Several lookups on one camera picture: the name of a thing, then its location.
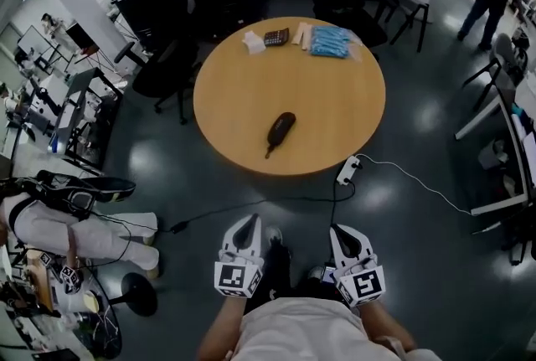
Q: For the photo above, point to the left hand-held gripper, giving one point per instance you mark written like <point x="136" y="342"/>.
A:
<point x="234" y="273"/>

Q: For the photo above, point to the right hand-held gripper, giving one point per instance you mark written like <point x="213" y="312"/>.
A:
<point x="362" y="282"/>

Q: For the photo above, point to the black pouch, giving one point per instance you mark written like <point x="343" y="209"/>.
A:
<point x="281" y="127"/>

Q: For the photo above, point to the person's left forearm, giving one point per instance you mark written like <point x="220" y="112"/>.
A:
<point x="220" y="330"/>

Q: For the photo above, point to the person's right forearm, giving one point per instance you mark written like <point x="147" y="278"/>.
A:
<point x="389" y="321"/>

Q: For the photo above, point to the person's left shoe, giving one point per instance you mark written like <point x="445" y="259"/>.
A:
<point x="274" y="233"/>

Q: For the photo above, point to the person's shoe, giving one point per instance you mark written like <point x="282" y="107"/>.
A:
<point x="315" y="272"/>
<point x="274" y="233"/>

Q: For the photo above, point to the phone with lit screen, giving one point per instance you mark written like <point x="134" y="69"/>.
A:
<point x="327" y="273"/>

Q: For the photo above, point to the person's right shoe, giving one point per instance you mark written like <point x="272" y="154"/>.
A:
<point x="315" y="272"/>

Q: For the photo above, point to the person's black trousers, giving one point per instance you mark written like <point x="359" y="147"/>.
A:
<point x="280" y="271"/>

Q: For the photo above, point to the white power strip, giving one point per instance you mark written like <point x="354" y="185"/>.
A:
<point x="348" y="171"/>

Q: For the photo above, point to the person's white shirt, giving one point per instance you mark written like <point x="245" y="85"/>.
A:
<point x="305" y="330"/>

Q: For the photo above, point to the black stool base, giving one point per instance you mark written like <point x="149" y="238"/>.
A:
<point x="140" y="294"/>

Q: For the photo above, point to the black backpack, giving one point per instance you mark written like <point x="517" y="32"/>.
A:
<point x="75" y="189"/>

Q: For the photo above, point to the black office chair with armrests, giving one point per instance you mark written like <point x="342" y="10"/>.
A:
<point x="167" y="66"/>

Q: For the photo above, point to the white desk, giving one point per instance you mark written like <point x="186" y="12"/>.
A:
<point x="508" y="133"/>

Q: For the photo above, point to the white tissue packet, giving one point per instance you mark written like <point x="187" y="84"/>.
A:
<point x="254" y="42"/>

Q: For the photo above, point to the black metal cart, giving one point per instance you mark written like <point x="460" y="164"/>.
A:
<point x="79" y="116"/>

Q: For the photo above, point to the black calculator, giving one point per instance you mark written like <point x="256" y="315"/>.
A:
<point x="276" y="37"/>

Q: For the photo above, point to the bag of blue packets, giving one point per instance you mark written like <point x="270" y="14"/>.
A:
<point x="331" y="42"/>

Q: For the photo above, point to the beige wrapped sticks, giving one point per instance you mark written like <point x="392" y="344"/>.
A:
<point x="302" y="34"/>

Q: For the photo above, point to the grey office chair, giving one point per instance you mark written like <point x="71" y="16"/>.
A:
<point x="500" y="58"/>

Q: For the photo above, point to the grey chair with black legs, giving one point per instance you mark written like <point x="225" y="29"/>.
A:
<point x="408" y="1"/>

